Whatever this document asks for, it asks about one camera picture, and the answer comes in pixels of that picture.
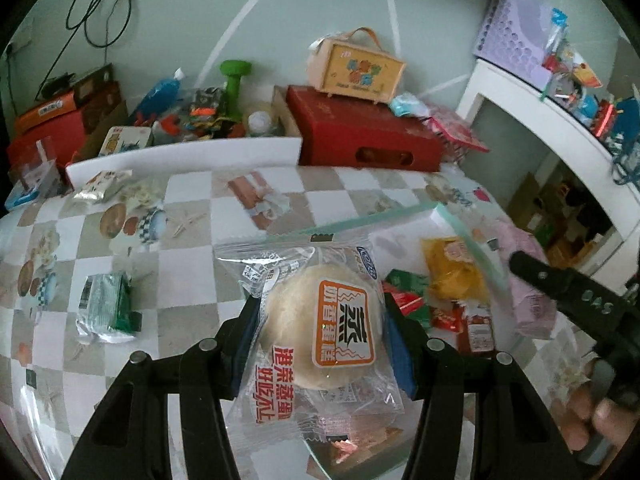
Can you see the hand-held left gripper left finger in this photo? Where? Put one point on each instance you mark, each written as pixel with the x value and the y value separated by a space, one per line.
pixel 245 355

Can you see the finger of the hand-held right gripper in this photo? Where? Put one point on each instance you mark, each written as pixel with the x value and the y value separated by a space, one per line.
pixel 555 280

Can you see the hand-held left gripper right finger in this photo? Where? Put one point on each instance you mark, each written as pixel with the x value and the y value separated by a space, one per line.
pixel 400 355

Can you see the pink snack packet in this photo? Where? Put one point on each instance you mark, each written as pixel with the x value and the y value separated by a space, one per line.
pixel 530 305

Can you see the small red snack packet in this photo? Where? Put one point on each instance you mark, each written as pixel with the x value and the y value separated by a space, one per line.
pixel 447 319

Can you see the steamed cake packet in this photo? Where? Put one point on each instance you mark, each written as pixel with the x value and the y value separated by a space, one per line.
pixel 320 330

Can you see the red packet with white label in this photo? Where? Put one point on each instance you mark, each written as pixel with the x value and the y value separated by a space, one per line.
pixel 479 335

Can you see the yellow snack packet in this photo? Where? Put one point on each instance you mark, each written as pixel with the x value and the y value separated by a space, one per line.
pixel 455 275

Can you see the clear zip bag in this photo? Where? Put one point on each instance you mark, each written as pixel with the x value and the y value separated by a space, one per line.
pixel 400 250

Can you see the person's right hand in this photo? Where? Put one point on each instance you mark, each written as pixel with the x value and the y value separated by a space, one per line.
pixel 615 422

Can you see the cardboard boxes under shelf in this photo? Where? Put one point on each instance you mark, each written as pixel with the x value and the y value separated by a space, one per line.
pixel 530 200

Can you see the checkered printed tablecloth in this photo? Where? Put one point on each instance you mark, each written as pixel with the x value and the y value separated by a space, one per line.
pixel 190 280

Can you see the green and white snack packet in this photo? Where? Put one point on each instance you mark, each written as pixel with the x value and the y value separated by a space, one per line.
pixel 107 305

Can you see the red patterned packets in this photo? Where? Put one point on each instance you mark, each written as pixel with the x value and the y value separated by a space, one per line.
pixel 457 135

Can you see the white shelf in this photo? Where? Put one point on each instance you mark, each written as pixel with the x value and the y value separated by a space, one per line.
pixel 500 85

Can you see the pile of colourful packets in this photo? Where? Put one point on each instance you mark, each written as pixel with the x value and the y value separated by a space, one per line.
pixel 575 75

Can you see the silver snack packet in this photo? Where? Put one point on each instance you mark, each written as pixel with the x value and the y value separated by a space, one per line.
pixel 100 185

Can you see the light blue packet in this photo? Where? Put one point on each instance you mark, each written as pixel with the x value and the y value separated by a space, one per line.
pixel 407 105

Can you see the large red gift box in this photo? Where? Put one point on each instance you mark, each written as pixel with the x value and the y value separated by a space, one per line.
pixel 350 130

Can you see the white round jar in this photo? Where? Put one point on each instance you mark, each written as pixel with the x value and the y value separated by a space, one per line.
pixel 260 122

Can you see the pile of assorted snack packets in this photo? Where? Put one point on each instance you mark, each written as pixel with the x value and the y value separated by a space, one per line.
pixel 205 115

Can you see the white and green box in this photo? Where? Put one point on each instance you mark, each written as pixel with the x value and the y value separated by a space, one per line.
pixel 122 140

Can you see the open cardboard box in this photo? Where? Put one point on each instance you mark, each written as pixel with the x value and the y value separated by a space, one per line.
pixel 287 110

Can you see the purple perforated basket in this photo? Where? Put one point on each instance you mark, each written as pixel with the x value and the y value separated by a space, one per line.
pixel 515 30

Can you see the green dumbbell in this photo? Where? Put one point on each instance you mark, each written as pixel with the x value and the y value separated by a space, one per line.
pixel 235 85

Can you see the blue plastic bag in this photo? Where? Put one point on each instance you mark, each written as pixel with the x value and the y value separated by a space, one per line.
pixel 160 92

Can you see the clear plastic box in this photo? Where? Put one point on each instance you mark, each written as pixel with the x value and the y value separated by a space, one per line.
pixel 35 175

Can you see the red cardboard box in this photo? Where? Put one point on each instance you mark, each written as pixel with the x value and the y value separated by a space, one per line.
pixel 50 142

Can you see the brown box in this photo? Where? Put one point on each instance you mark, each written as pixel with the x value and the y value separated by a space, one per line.
pixel 97 92

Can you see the orange box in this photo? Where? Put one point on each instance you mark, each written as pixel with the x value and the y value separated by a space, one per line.
pixel 47 110

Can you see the black power adapter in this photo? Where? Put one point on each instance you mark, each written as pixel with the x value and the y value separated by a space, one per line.
pixel 57 85

